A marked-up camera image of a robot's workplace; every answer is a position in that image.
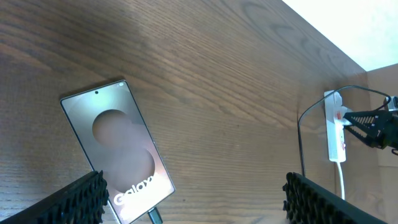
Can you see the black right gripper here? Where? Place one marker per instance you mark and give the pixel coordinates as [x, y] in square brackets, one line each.
[385, 123]

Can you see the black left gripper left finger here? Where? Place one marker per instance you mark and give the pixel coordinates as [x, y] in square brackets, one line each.
[80, 202]

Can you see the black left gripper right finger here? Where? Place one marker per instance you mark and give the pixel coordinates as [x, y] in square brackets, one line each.
[307, 202]

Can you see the white USB charger adapter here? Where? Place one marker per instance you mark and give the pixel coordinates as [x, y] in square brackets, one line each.
[338, 116]

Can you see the white power strip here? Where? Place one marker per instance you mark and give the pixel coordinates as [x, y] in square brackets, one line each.
[335, 133]

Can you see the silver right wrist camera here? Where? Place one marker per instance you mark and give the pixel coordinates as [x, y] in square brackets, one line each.
[392, 104]

